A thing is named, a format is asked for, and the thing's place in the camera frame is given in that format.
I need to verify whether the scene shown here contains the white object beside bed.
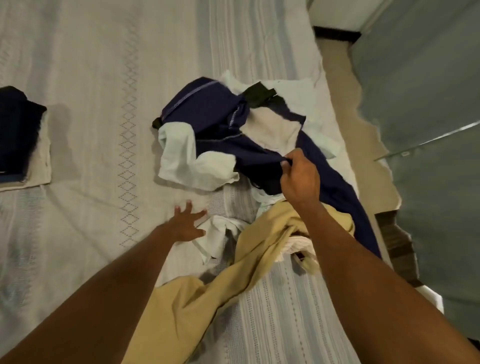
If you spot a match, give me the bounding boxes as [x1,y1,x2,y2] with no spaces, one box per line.
[414,285,445,314]

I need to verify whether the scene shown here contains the small crumpled white cloth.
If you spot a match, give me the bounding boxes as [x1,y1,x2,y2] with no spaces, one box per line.
[192,215,249,265]

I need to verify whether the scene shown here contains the person's right forearm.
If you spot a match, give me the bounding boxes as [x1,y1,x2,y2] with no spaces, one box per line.
[296,201,480,364]

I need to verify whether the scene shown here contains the person's right hand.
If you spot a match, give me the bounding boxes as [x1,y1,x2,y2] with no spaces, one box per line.
[280,148,322,211]

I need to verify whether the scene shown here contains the black garment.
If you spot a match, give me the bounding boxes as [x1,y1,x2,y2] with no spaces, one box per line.
[242,81,279,109]

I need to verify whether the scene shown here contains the white garment with cream lining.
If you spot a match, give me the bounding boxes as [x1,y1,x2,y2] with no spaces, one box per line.
[219,69,343,160]

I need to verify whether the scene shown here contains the person's left hand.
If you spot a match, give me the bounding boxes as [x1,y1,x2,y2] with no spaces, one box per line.
[164,200,208,243]

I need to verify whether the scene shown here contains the brown wooden bed frame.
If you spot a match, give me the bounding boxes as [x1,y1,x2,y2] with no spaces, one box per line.
[375,210,424,288]

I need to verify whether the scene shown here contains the navy blue garment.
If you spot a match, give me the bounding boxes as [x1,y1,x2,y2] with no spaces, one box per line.
[152,77,382,259]

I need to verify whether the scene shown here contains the khaki trousers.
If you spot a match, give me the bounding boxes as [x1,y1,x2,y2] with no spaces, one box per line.
[122,200,355,364]

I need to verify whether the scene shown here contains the folded beige garment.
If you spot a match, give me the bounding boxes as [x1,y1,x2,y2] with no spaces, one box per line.
[0,112,52,193]

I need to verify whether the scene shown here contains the metal door handle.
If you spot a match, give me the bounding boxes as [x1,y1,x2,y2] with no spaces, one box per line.
[374,120,480,162]

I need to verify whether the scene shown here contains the white striped bed sheet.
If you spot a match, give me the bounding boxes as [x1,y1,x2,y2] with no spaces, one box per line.
[0,0,403,364]

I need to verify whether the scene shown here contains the person's left forearm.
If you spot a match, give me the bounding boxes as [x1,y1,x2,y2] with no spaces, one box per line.
[0,223,177,364]

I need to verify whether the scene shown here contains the grey wardrobe door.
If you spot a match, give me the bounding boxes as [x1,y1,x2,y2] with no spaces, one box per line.
[350,0,480,340]

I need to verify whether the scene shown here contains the crumpled white shirt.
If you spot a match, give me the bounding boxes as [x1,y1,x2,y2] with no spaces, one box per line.
[157,121,241,192]

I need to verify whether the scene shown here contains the folded navy garment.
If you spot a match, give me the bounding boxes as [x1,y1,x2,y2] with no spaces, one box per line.
[0,85,48,178]

